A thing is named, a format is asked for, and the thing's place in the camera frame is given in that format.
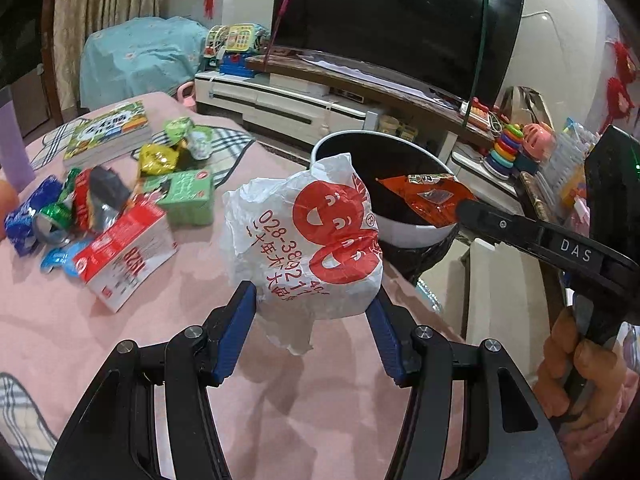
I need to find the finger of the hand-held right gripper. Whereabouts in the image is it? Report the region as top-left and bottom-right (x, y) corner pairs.
(457, 199), (547, 257)

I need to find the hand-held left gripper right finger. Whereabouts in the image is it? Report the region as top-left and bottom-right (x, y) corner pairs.
(365, 292), (571, 480)

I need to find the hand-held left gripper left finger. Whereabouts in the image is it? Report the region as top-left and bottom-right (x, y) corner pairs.
(47, 280), (258, 480)

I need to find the red snack packet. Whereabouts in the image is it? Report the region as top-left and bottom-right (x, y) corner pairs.
(375, 172), (478, 226)

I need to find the white bin with black liner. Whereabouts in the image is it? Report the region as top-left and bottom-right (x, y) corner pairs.
(310, 131), (463, 248)

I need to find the white red printed plastic bag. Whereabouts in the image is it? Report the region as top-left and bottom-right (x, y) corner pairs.
(222, 152), (385, 357)

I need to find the red and white carton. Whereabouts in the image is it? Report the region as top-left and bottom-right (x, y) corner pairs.
(72, 197), (179, 314)

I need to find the green drink carton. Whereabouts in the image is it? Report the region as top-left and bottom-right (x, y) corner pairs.
(142, 167), (214, 227)

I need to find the blue bone-shaped packet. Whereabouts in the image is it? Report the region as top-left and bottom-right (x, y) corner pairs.
(40, 239), (95, 277)

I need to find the yellow snack wrapper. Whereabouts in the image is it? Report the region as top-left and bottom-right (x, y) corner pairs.
(137, 142), (182, 177)

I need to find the red and black wrapper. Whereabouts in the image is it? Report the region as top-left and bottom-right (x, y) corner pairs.
(74, 164), (134, 234)

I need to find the green snack wrapper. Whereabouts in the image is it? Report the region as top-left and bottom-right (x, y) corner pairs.
(190, 125), (217, 159)
(164, 116), (195, 147)

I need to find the blue wrapper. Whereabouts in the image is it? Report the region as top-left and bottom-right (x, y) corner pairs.
(4, 175), (65, 257)

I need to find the person's right hand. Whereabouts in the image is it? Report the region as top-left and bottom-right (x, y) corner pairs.
(532, 306), (630, 422)

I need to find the pink round toy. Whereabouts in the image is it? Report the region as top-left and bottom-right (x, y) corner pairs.
(522, 122), (557, 162)

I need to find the red toy phone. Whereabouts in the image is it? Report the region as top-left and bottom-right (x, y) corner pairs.
(467, 97), (504, 122)

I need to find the plaid patch on blanket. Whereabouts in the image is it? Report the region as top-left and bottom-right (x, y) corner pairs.
(30, 120), (257, 187)

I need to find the white television stand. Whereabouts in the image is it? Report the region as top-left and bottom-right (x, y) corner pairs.
(194, 52), (521, 196)

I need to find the black television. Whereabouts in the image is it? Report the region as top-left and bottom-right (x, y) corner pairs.
(270, 0), (526, 107)

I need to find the green cover book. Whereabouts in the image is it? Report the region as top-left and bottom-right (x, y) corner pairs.
(62, 100), (154, 169)

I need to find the pink kettlebell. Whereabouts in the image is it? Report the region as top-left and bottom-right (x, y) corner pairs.
(174, 82), (197, 112)

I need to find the toy cash register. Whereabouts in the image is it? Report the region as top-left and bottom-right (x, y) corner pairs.
(204, 22), (272, 80)

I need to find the blue covered furniture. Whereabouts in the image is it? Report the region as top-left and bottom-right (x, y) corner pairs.
(80, 15), (210, 111)

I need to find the pink stick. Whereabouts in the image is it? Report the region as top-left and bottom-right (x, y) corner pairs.
(269, 0), (307, 57)

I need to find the stacking ring toy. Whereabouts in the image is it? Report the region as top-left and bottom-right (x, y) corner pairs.
(487, 125), (524, 177)

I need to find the red wall decoration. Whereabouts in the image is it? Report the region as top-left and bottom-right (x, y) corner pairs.
(607, 40), (640, 122)

